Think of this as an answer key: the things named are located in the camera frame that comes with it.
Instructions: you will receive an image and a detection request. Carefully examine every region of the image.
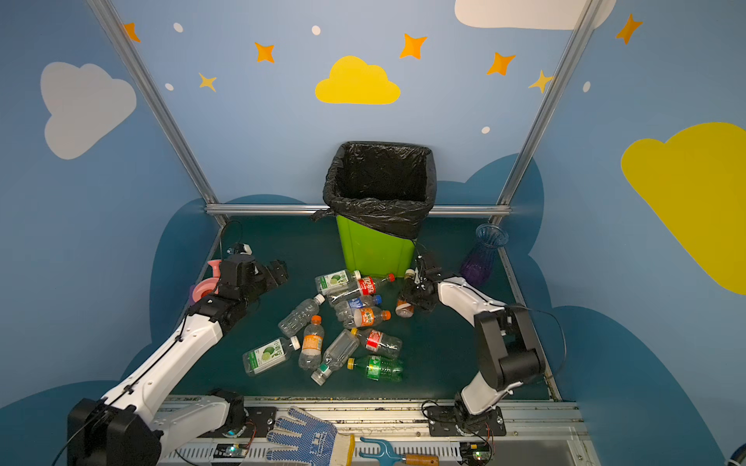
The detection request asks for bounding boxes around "brown Nescafe bottle white cap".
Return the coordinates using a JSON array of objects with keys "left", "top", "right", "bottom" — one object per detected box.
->
[{"left": 396, "top": 269, "right": 416, "bottom": 318}]

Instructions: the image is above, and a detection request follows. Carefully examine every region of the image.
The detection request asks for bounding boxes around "clear ribbed water bottle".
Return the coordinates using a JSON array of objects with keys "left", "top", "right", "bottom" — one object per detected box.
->
[{"left": 278, "top": 294, "right": 326, "bottom": 338}]

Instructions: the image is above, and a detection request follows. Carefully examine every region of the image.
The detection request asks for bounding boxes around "orange red label bottle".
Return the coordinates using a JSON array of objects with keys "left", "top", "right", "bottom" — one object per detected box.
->
[{"left": 343, "top": 307, "right": 392, "bottom": 330}]

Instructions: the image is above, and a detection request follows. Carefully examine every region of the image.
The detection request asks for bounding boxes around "large lime label bottle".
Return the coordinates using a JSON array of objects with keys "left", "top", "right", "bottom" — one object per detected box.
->
[{"left": 243, "top": 336, "right": 301, "bottom": 376}]

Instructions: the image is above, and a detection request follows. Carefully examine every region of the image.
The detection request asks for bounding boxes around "orange label bottle front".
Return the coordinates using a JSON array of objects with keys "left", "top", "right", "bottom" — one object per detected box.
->
[{"left": 298, "top": 316, "right": 324, "bottom": 371}]

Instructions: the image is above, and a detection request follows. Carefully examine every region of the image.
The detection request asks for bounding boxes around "green Sprite bottle yellow cap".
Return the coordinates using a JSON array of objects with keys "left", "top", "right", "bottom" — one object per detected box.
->
[{"left": 347, "top": 355, "right": 404, "bottom": 383}]

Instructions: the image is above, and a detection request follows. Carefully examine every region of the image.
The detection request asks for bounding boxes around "clear bottle green label front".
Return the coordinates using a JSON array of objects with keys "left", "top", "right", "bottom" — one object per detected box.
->
[{"left": 311, "top": 328, "right": 359, "bottom": 386}]

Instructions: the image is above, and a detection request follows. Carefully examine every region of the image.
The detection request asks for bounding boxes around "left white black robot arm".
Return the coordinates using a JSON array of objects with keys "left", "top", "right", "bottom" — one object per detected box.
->
[{"left": 59, "top": 252, "right": 289, "bottom": 465}]

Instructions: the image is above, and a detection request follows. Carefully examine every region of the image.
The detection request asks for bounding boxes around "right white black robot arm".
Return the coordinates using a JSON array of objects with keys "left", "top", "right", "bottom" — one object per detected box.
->
[{"left": 403, "top": 252, "right": 546, "bottom": 421}]

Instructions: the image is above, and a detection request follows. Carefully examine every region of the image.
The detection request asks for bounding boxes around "green plastic trash bin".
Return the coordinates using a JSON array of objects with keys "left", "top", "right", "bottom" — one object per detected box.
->
[{"left": 336, "top": 216, "right": 415, "bottom": 278}]

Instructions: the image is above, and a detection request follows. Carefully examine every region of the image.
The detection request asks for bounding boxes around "lime label bottle near bin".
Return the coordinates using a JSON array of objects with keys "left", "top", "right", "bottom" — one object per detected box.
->
[{"left": 315, "top": 270, "right": 361, "bottom": 296}]

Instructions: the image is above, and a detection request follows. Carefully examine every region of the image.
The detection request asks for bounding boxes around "black bin liner bag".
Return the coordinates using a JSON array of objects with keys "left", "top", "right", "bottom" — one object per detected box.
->
[{"left": 311, "top": 141, "right": 437, "bottom": 240}]

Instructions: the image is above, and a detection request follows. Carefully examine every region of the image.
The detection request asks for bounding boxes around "pink plastic watering can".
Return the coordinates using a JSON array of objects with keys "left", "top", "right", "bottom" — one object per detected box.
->
[{"left": 188, "top": 259, "right": 221, "bottom": 306}]

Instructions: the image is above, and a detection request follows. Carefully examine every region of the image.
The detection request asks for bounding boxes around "purple glass vase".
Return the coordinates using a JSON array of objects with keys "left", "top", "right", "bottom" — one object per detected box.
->
[{"left": 460, "top": 223, "right": 509, "bottom": 287}]

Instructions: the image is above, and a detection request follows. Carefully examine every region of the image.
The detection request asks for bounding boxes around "red cola bottle lying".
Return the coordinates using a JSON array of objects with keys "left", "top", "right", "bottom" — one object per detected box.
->
[{"left": 330, "top": 274, "right": 396, "bottom": 306}]

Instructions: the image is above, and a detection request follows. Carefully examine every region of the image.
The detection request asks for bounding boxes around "red label bottle lying front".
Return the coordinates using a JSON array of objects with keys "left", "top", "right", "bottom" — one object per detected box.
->
[{"left": 351, "top": 328, "right": 402, "bottom": 359}]

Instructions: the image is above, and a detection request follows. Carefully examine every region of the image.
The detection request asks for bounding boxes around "left green circuit board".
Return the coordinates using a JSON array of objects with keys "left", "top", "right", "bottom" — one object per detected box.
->
[{"left": 213, "top": 444, "right": 250, "bottom": 460}]

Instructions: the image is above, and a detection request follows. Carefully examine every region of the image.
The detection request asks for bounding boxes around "green circuit board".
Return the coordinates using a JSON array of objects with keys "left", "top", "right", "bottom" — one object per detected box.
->
[
  {"left": 460, "top": 442, "right": 493, "bottom": 466},
  {"left": 213, "top": 444, "right": 250, "bottom": 460}
]

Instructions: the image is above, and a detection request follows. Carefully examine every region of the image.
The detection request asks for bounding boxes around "right green circuit board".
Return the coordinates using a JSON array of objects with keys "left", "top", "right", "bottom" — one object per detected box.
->
[{"left": 460, "top": 442, "right": 493, "bottom": 466}]

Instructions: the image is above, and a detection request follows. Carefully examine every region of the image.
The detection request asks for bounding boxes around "blue dotted work glove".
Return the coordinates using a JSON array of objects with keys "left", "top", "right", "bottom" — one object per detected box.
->
[{"left": 266, "top": 407, "right": 356, "bottom": 466}]

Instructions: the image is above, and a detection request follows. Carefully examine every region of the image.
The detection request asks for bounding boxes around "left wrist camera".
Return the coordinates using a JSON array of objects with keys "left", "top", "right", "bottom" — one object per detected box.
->
[{"left": 227, "top": 243, "right": 253, "bottom": 256}]

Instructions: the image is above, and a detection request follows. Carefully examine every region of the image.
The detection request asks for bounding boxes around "aluminium back frame rail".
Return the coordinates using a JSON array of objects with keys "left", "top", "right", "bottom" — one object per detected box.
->
[{"left": 206, "top": 204, "right": 511, "bottom": 217}]

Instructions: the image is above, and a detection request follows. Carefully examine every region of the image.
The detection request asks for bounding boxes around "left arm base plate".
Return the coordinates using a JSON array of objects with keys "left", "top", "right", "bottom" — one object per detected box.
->
[{"left": 201, "top": 406, "right": 278, "bottom": 439}]

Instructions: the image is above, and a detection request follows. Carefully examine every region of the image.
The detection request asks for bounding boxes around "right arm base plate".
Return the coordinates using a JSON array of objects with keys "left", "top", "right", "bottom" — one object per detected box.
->
[{"left": 421, "top": 400, "right": 507, "bottom": 438}]

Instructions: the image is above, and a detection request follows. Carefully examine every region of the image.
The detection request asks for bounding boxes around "teal garden fork wooden handle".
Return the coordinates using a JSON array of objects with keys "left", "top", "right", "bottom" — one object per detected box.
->
[{"left": 359, "top": 437, "right": 440, "bottom": 466}]

